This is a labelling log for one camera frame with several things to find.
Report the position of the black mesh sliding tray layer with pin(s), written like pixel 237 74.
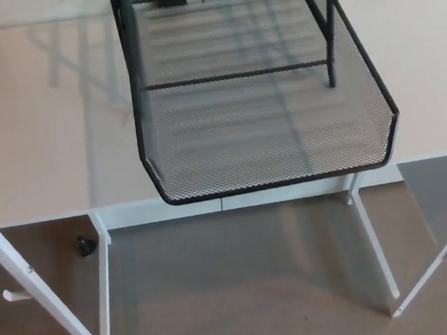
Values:
pixel 245 154

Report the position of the clear tape piece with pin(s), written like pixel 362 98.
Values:
pixel 124 118

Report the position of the small black floor object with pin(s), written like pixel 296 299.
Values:
pixel 85 246

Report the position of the white hook peg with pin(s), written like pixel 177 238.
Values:
pixel 14 296

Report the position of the black metal file tray frame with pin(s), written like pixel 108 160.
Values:
pixel 240 75

